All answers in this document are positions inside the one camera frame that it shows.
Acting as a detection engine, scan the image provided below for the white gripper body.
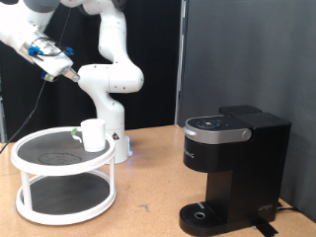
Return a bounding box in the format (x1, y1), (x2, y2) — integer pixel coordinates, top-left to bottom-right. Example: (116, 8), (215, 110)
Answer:
(32, 45), (74, 79)

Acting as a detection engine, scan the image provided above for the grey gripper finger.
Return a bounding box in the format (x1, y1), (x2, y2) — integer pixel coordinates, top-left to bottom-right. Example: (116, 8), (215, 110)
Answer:
(62, 71), (81, 84)
(62, 66), (80, 79)

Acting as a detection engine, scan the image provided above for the white mug with green sticker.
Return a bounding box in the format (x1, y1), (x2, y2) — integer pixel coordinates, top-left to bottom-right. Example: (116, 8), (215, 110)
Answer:
(70, 118), (107, 153)

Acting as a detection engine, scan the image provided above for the black Keurig coffee machine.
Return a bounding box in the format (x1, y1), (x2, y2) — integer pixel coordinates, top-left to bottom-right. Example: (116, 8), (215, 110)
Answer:
(178, 104), (292, 237)

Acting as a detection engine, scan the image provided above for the white two-tier turntable stand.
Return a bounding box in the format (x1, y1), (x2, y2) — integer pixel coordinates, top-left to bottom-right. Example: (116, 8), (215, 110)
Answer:
(9, 125), (118, 227)

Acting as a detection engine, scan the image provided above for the black curtain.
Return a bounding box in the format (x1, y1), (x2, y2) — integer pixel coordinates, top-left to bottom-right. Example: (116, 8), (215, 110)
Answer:
(0, 0), (183, 144)

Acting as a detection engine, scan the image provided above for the grey metal pole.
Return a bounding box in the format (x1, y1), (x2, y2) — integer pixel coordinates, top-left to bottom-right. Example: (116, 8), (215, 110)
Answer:
(173, 0), (190, 127)

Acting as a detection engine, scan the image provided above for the grey fabric backdrop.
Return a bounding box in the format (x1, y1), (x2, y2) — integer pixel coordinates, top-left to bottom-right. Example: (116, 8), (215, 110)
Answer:
(177, 0), (316, 223)

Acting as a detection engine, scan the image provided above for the black tape strip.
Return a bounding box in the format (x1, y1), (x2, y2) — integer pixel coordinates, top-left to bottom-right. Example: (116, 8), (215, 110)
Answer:
(253, 220), (279, 237)

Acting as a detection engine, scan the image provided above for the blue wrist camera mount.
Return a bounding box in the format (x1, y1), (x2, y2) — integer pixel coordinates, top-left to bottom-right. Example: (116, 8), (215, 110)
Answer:
(40, 70), (56, 84)

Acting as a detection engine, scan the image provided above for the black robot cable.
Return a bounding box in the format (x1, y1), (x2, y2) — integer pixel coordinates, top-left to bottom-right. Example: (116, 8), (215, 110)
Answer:
(0, 8), (74, 156)

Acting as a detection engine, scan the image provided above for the grey metal frame post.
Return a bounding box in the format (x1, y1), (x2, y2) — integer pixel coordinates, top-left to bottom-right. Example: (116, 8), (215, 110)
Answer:
(0, 94), (7, 144)

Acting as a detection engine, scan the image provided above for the black power cord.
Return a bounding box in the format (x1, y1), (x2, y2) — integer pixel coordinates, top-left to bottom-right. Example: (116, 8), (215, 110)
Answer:
(276, 200), (302, 213)

